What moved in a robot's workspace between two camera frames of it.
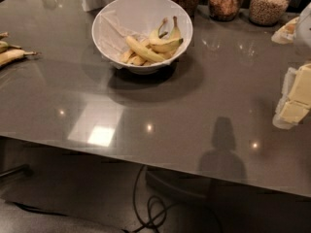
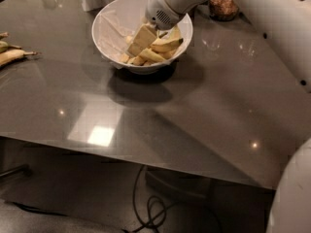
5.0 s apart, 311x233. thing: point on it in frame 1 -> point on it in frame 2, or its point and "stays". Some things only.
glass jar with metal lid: [225, 1] stays
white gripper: [304, 28] -> [160, 14]
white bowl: [143, 34] stays
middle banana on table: [4, 47] stays
